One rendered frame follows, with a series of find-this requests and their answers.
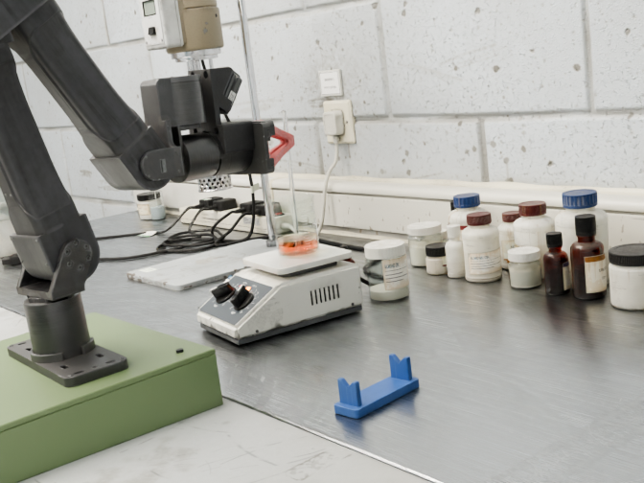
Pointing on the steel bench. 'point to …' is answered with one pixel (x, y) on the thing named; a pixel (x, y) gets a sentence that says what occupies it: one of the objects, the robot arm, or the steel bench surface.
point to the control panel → (231, 303)
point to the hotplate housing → (292, 301)
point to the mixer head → (183, 28)
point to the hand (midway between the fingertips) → (287, 141)
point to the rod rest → (348, 406)
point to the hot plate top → (269, 262)
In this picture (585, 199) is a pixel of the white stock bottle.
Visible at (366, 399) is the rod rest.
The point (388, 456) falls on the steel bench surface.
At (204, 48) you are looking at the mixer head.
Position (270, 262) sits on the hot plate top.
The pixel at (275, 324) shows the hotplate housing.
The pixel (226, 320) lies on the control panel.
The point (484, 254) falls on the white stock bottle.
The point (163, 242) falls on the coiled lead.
